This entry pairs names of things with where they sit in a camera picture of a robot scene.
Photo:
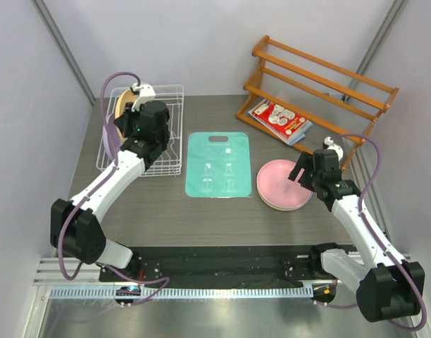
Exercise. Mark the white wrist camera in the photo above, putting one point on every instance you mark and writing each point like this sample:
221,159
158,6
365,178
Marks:
330,144
144,92

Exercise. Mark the orange wooden shelf rack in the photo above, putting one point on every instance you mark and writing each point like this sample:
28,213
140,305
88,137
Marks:
335,99

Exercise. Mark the orange plate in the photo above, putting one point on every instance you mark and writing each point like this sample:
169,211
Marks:
128,97

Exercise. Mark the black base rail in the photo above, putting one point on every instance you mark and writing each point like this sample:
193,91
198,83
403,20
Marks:
232,267

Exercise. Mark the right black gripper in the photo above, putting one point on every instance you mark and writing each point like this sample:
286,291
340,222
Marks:
305,161

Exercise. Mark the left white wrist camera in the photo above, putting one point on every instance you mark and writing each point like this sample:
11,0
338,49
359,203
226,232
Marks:
144,92

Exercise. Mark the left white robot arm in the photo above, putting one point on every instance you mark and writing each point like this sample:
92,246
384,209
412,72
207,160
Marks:
75,228

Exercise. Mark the red white book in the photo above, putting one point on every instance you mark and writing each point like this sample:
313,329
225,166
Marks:
276,118

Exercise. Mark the purple plate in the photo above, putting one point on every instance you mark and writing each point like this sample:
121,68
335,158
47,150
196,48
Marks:
111,136

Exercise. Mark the yellow plate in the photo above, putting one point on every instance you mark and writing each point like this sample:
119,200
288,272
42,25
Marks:
282,208

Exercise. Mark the perforated cable duct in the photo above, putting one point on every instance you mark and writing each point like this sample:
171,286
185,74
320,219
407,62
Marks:
129,292

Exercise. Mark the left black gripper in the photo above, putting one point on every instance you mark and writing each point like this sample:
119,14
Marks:
124,122

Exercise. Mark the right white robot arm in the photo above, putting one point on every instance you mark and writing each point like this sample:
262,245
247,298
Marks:
386,285

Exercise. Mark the pink plate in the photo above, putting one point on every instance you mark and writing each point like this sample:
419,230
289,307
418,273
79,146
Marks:
272,183

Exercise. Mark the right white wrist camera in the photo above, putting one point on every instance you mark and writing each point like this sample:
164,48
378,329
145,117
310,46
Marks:
330,144

